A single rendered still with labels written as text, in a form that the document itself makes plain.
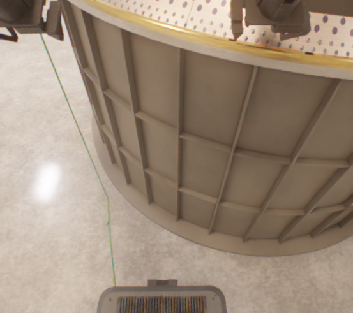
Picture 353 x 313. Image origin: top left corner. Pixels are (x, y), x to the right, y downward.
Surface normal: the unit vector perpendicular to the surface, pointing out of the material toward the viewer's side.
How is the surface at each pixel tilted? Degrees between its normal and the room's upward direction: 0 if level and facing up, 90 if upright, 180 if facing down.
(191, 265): 0
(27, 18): 30
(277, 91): 90
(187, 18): 43
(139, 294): 0
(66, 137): 0
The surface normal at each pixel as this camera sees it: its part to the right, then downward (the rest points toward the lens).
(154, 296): 0.00, -0.64
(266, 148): -0.21, 0.75
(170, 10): -0.33, -0.01
